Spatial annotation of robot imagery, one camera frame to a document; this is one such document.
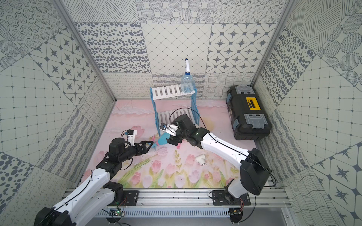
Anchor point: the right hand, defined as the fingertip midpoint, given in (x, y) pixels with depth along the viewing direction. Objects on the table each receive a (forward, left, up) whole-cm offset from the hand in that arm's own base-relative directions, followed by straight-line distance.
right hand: (172, 129), depth 81 cm
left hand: (-5, +15, -4) cm, 17 cm away
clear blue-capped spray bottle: (+31, -8, +11) cm, 34 cm away
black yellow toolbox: (+6, -47, 0) cm, 47 cm away
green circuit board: (-39, +27, -18) cm, 50 cm away
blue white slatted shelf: (+39, +8, -17) cm, 43 cm away
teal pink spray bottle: (+1, +8, -13) cm, 16 cm away
